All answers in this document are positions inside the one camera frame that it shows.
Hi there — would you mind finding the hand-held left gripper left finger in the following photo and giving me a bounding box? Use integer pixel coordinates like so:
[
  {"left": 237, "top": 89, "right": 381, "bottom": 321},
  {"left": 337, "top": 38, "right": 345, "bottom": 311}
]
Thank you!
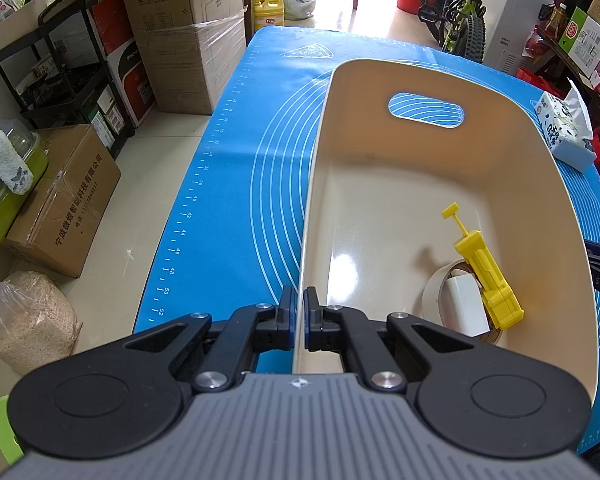
[{"left": 123, "top": 285, "right": 298, "bottom": 394}]

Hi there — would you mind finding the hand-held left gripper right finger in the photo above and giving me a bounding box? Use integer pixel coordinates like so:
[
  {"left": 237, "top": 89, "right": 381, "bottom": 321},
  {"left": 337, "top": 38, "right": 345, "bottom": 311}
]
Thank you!
[{"left": 304, "top": 286, "right": 474, "bottom": 394}]

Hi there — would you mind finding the yellow plastic clamp tool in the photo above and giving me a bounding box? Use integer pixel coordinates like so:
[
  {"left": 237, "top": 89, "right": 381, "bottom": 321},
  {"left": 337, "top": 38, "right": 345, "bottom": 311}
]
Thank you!
[{"left": 441, "top": 203, "right": 525, "bottom": 331}]

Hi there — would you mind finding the beige tape roll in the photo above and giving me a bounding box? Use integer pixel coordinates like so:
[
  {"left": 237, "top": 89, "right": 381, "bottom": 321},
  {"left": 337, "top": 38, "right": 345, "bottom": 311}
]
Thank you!
[{"left": 420, "top": 258, "right": 507, "bottom": 346}]

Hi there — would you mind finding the white power adapter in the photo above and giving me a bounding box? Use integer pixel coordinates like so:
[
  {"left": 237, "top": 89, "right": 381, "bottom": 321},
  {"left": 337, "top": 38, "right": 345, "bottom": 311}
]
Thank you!
[{"left": 447, "top": 272, "right": 492, "bottom": 339}]

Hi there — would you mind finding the cream plastic storage bin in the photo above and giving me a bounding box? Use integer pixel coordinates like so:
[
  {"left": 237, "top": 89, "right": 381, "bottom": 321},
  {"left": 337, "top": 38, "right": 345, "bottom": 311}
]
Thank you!
[{"left": 291, "top": 59, "right": 597, "bottom": 407}]

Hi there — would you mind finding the white tissue pack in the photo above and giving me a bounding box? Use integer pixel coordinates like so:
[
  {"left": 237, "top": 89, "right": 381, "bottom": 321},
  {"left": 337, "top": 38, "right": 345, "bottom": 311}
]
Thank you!
[{"left": 533, "top": 79, "right": 597, "bottom": 172}]

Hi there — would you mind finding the blue silicone baking mat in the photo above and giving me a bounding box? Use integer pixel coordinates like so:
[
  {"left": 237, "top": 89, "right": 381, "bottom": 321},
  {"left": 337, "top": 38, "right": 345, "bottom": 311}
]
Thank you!
[{"left": 132, "top": 26, "right": 600, "bottom": 456}]

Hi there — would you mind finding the green and white carton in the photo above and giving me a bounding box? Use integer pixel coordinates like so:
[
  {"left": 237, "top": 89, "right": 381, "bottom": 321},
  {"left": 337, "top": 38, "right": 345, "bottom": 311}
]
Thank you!
[{"left": 557, "top": 6, "right": 600, "bottom": 87}]

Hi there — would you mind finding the amber oil bottle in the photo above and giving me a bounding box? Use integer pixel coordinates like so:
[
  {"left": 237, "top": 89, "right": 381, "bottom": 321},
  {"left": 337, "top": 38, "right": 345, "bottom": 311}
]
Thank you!
[{"left": 545, "top": 3, "right": 570, "bottom": 37}]

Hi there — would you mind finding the white chest freezer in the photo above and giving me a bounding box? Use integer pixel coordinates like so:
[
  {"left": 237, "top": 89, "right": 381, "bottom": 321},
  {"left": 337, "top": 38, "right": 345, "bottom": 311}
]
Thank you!
[{"left": 482, "top": 0, "right": 582, "bottom": 77}]

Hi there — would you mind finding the printed brown cardboard box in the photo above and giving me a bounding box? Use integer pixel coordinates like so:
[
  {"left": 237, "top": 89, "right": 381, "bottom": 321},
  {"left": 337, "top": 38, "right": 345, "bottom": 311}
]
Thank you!
[{"left": 5, "top": 124, "right": 123, "bottom": 279}]

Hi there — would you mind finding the clear bag of grain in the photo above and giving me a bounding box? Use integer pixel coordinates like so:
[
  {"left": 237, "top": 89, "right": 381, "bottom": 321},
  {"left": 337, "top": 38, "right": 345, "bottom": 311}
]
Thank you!
[{"left": 0, "top": 270, "right": 84, "bottom": 377}]

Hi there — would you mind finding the green and black bicycle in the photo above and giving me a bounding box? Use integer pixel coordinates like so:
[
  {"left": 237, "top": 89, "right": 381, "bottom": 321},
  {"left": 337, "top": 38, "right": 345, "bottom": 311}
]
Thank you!
[{"left": 417, "top": 0, "right": 507, "bottom": 59}]

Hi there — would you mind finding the white and red appliance box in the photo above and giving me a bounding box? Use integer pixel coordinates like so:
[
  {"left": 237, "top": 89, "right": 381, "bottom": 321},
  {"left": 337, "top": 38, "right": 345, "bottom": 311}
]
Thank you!
[{"left": 105, "top": 37, "right": 156, "bottom": 129}]

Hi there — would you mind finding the large wrapped cardboard box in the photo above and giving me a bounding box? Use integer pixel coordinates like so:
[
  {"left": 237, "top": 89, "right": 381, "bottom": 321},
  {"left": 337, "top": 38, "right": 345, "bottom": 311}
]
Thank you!
[{"left": 117, "top": 0, "right": 247, "bottom": 115}]

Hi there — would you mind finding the green plastic stool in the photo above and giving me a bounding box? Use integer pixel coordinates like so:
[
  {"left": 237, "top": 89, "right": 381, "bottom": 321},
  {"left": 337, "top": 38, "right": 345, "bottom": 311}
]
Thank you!
[{"left": 0, "top": 394, "right": 26, "bottom": 467}]

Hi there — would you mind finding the yellow detergent bottle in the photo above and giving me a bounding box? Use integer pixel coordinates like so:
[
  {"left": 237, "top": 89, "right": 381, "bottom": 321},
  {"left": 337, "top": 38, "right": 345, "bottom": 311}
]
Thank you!
[{"left": 253, "top": 0, "right": 287, "bottom": 32}]

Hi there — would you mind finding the green container with clear lid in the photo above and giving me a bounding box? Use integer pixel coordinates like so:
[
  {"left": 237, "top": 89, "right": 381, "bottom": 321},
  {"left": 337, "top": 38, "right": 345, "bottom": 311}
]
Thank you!
[{"left": 0, "top": 119, "right": 49, "bottom": 247}]

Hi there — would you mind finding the black shelf cart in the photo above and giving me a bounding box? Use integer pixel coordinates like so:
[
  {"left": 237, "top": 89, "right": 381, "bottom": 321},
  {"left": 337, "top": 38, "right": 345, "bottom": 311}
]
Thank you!
[{"left": 0, "top": 0, "right": 136, "bottom": 159}]

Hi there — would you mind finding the white rolled towel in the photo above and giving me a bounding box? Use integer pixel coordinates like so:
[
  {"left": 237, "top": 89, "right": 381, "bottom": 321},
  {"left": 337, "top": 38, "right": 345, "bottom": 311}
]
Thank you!
[{"left": 0, "top": 126, "right": 35, "bottom": 196}]

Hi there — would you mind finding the red cardboard box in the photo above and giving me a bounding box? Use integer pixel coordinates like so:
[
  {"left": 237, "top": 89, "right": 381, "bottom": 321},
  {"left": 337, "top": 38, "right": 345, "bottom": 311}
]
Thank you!
[{"left": 91, "top": 0, "right": 135, "bottom": 57}]

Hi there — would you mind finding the open cardboard box with bottles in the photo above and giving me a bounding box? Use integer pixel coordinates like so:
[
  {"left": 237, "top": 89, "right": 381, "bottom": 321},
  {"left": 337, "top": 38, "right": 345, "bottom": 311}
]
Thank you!
[{"left": 0, "top": 0, "right": 86, "bottom": 54}]

